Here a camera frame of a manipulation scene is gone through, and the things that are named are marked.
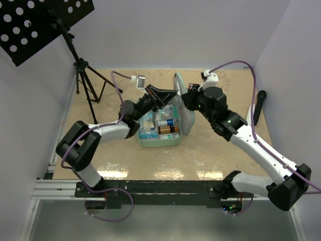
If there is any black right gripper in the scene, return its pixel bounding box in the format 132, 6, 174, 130
182, 84, 215, 124

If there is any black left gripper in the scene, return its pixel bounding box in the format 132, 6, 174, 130
133, 84, 179, 122

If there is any blue cotton swab bag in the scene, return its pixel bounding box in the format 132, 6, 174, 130
138, 112, 157, 139

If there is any mint green medicine case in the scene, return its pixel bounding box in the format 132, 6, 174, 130
137, 72, 195, 148

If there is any brown bottle orange cap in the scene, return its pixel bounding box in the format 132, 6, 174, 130
158, 126, 179, 135

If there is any white plastic bottle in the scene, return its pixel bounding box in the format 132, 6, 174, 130
159, 133, 180, 140

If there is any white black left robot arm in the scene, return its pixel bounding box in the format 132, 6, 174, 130
56, 84, 178, 197

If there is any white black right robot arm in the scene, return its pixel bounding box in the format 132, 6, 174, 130
181, 85, 311, 211

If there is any white microphone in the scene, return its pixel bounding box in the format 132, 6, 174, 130
246, 105, 255, 126

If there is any black microphone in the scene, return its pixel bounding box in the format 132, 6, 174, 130
253, 90, 267, 126

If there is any black music stand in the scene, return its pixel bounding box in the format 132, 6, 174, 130
1, 0, 114, 109

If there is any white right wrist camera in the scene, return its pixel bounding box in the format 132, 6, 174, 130
198, 70, 219, 92

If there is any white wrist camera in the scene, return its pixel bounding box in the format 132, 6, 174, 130
131, 75, 145, 89
198, 70, 219, 92

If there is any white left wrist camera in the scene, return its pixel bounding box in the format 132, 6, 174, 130
131, 75, 145, 89

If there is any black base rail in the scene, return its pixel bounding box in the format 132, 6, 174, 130
75, 180, 251, 209

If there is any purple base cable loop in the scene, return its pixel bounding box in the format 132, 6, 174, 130
84, 188, 135, 223

